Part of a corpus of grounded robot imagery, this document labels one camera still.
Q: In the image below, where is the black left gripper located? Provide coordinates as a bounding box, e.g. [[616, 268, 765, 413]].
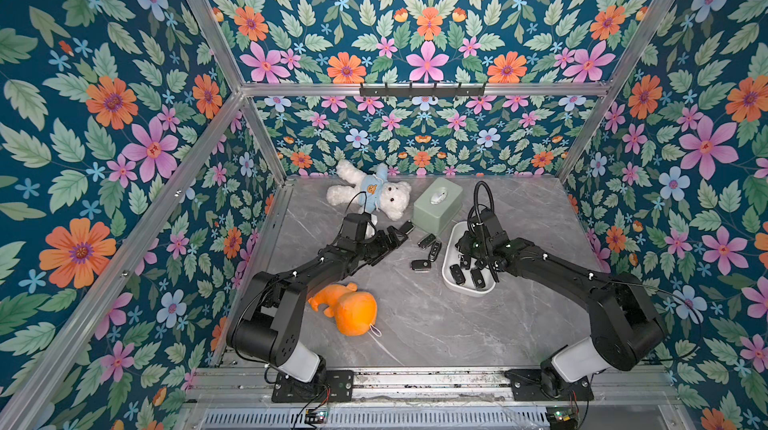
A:
[[352, 226, 408, 265]]

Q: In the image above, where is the black silver flip key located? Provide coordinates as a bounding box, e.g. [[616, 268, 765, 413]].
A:
[[399, 220, 414, 235]]

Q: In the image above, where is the black VW key front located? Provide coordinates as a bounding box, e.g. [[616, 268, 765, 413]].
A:
[[459, 255, 473, 271]]

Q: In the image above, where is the black chrome button key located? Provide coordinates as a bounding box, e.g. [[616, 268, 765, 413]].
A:
[[418, 234, 436, 249]]

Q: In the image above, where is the white storage box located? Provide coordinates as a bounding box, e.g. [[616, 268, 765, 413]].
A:
[[441, 221, 496, 297]]

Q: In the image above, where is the black slim Porsche key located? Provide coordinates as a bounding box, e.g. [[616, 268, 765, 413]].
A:
[[428, 241, 442, 262]]

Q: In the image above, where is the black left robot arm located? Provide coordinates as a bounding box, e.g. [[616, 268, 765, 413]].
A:
[[226, 212, 413, 384]]

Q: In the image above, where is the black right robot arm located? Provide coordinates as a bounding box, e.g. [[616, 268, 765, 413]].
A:
[[456, 207, 667, 397]]

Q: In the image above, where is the green tissue box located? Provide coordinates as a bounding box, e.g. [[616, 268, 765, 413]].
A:
[[412, 178, 464, 235]]

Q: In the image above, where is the white teddy bear blue shirt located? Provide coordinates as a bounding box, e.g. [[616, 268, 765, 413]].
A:
[[326, 160, 412, 221]]

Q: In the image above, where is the orange plush toy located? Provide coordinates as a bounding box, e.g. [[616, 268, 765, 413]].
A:
[[308, 283, 378, 337]]

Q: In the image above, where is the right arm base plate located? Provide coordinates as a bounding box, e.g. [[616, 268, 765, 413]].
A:
[[503, 369, 594, 402]]

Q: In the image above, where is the black hook rail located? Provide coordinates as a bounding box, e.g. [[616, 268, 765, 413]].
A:
[[357, 83, 486, 99]]

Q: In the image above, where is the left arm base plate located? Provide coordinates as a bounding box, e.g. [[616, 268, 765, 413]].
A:
[[271, 370, 355, 403]]

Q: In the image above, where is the aluminium front rail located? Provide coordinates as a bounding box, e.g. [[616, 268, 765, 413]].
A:
[[186, 366, 681, 408]]

